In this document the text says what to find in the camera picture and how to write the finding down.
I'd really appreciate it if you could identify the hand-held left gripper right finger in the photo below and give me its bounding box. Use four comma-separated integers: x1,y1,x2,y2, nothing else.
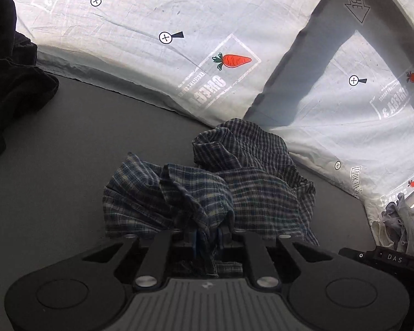
214,226,337,289

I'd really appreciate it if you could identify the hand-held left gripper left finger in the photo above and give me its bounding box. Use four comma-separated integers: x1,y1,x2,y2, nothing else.
79,227,201,291

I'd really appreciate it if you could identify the blue plaid shirt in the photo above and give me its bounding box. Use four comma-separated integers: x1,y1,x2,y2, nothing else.
103,118,320,279

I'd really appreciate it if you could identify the cream cloth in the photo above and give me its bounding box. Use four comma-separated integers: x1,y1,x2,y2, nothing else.
371,221,388,247

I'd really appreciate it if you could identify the grey cloth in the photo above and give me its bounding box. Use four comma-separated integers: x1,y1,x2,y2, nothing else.
381,193,414,257

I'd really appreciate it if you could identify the white printed sheet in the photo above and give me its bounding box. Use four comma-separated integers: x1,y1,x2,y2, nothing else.
0,0,414,221

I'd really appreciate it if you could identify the black garment pile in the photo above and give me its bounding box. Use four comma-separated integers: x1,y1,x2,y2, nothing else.
0,0,60,166

